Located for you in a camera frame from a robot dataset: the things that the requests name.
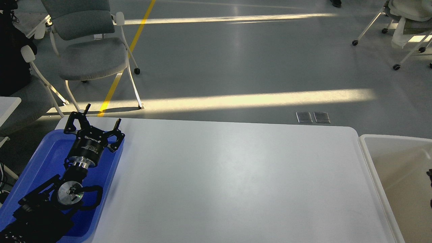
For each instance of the white chair with cloth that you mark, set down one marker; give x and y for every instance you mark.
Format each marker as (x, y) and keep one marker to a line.
(413, 17)

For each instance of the white side table corner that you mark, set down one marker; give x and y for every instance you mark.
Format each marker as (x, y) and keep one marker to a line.
(7, 106)

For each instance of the white plastic bin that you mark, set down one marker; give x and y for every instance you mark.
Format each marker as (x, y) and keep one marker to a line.
(397, 166)

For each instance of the blue plastic tray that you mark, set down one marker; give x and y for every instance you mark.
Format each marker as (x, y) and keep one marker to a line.
(46, 162)

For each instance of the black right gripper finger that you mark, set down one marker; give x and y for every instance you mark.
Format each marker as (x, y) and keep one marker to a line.
(429, 174)

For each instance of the black bag at left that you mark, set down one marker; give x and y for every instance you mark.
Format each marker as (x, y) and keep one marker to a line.
(14, 70)

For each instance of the standing person dark clothes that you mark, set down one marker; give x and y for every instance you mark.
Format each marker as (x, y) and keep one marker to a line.
(336, 3)

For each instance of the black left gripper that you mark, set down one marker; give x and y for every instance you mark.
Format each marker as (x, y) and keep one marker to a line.
(90, 142)

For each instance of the right metal floor plate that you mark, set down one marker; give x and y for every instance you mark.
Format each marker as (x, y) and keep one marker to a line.
(322, 117)

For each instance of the left metal floor plate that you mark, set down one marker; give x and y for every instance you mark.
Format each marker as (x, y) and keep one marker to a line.
(304, 117)

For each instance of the grey chair at left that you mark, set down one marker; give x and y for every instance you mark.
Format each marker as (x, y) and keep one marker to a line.
(37, 98)

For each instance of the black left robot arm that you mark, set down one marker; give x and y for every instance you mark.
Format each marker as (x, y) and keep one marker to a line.
(60, 195)

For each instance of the grey chair white frame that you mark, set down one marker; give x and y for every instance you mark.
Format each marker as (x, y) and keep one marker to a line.
(94, 59)

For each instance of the metal floor plate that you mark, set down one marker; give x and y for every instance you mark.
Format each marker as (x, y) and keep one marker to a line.
(304, 117)
(322, 117)

